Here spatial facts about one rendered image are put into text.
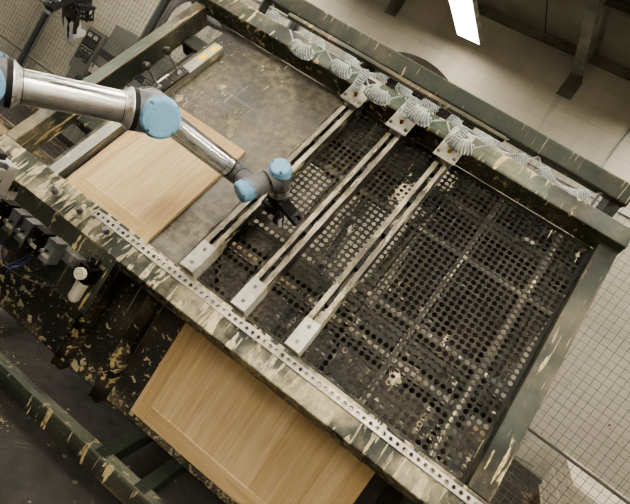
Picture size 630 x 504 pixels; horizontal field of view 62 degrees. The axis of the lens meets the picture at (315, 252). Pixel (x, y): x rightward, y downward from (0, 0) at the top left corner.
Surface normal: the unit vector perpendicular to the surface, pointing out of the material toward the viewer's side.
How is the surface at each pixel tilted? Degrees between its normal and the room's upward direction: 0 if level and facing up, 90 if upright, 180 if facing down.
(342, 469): 90
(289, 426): 90
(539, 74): 90
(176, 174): 57
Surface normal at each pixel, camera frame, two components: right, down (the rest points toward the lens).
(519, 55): -0.37, -0.11
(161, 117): 0.59, 0.44
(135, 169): 0.08, -0.48
